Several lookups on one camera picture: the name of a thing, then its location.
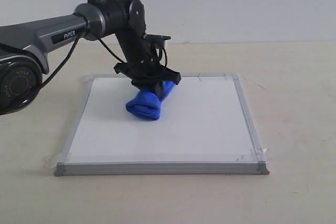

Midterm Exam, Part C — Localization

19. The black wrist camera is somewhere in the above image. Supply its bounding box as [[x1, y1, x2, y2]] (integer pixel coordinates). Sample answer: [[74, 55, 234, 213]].
[[142, 34, 171, 49]]

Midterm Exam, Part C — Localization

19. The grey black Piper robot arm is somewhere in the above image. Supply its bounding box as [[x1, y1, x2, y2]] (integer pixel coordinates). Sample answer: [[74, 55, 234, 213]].
[[1, 0, 181, 115]]

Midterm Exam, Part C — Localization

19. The white whiteboard with grey frame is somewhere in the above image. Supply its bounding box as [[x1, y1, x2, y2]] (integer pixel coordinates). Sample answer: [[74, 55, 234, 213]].
[[54, 73, 269, 176]]

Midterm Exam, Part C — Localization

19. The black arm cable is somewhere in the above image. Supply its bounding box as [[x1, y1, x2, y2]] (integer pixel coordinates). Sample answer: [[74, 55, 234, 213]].
[[15, 0, 169, 108]]

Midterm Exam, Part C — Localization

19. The blue cloth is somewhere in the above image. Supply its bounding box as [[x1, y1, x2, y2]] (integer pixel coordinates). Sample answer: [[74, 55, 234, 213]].
[[125, 85, 176, 121]]

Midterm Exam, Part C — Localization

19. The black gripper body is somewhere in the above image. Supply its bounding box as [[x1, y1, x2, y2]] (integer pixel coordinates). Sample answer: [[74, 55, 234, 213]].
[[114, 50, 181, 85]]

